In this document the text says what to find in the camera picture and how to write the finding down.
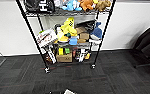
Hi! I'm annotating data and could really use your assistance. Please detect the orange plush toy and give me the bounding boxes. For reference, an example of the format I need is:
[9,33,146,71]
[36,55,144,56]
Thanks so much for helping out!
[78,0,96,13]

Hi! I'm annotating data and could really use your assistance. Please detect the small yellow bottle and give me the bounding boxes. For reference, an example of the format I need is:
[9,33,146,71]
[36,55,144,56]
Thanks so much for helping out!
[58,47,65,56]

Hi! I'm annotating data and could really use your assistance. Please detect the white printed toy box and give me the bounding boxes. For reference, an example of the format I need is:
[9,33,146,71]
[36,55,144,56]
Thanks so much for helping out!
[36,28,59,48]

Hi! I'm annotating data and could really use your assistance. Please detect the striped black white pack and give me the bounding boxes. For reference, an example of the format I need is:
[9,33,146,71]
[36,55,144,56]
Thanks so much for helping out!
[44,46,58,64]

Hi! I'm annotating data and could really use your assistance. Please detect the yellow plush toy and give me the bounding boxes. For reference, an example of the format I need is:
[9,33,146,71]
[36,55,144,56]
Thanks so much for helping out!
[56,17,78,43]

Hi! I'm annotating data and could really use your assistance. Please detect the brown cardboard box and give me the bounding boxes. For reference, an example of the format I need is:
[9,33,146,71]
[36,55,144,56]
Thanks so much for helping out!
[55,53,74,64]

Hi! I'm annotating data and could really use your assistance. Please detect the small blue cup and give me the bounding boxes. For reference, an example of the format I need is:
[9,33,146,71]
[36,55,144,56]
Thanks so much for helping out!
[68,35,79,46]

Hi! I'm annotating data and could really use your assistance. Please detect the small green pack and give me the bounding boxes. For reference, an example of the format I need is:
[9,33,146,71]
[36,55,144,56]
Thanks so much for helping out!
[64,47,71,55]

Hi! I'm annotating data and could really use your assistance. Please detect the blue white shark plush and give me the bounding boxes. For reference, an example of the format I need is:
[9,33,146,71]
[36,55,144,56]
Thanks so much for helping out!
[89,21,103,42]

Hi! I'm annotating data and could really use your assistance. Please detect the white black yellow toy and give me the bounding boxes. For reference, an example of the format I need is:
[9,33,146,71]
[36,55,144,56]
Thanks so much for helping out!
[75,49,91,63]

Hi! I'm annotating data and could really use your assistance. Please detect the brown paper package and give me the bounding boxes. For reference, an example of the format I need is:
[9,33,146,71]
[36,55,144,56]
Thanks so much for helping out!
[75,26,91,44]

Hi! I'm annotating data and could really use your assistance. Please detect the black chair with dark cover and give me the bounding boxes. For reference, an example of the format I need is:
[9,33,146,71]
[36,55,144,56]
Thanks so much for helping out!
[130,18,150,81]

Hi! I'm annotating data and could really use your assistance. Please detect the black wire shelf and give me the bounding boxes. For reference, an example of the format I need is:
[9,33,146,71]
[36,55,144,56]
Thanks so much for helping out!
[14,0,117,74]

